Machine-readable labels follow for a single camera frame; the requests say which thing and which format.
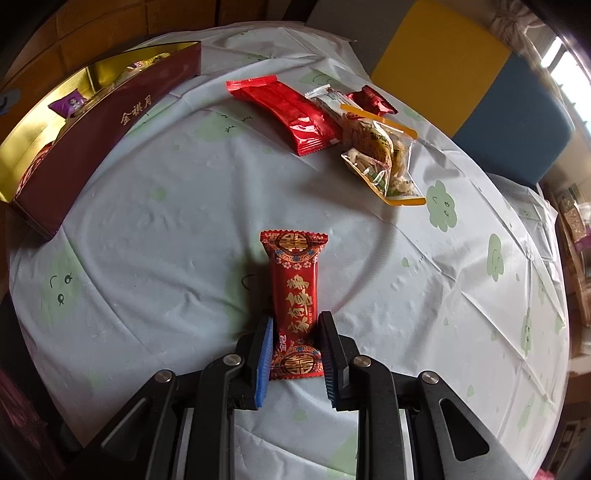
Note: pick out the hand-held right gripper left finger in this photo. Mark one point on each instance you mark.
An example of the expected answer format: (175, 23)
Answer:
(264, 364)

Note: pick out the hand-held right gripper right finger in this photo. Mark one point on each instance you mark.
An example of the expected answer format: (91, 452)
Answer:
(328, 364)

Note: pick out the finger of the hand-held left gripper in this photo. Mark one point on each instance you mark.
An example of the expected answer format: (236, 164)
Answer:
(8, 101)

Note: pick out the purple snack packet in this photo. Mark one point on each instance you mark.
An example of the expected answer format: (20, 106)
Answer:
(69, 104)

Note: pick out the maroon and gold tin box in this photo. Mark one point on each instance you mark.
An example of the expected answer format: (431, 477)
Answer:
(92, 138)

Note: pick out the red patterned snack packet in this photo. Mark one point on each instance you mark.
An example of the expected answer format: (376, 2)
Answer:
(293, 277)

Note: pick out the clear packet orange top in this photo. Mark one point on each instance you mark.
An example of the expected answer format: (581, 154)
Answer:
(369, 134)

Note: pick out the large plain red packet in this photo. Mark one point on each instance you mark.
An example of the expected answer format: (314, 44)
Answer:
(286, 113)

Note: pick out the small white snack packet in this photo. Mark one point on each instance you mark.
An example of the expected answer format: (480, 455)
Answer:
(330, 99)

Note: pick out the small dark red packet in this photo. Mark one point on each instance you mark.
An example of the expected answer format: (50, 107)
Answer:
(374, 101)

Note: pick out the wooden wardrobe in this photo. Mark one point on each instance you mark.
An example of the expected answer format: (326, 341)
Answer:
(92, 27)

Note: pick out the patterned tissue box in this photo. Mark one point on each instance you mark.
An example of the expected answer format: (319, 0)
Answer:
(572, 212)

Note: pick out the grey yellow blue chair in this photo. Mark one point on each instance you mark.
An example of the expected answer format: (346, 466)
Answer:
(438, 60)

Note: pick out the window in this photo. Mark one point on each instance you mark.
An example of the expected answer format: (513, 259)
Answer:
(572, 83)

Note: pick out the tied beige curtain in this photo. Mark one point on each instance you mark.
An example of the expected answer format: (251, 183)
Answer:
(512, 23)

